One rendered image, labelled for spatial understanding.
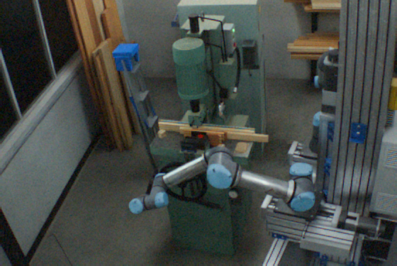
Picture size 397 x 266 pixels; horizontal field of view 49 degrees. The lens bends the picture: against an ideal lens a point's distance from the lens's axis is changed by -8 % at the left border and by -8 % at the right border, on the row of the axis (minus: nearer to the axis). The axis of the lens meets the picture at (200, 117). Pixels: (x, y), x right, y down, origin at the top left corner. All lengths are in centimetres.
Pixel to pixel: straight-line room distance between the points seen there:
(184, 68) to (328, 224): 113
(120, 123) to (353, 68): 261
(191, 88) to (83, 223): 164
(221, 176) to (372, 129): 76
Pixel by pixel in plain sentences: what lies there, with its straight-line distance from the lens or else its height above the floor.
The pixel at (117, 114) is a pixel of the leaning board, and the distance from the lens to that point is 418.
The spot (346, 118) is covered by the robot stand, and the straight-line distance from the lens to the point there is 225.
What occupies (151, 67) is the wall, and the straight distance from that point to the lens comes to 544.
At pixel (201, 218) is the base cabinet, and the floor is 35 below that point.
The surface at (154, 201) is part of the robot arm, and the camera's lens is 232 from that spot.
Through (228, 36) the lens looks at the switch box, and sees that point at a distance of 276.
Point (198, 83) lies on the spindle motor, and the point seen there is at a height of 129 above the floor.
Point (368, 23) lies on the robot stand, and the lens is 203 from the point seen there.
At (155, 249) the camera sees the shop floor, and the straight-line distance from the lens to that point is 340.
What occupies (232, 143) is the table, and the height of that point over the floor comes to 90.
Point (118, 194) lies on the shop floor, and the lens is 391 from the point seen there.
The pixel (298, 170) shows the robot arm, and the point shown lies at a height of 105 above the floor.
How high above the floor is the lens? 252
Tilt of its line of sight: 33 degrees down
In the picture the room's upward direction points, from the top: 6 degrees counter-clockwise
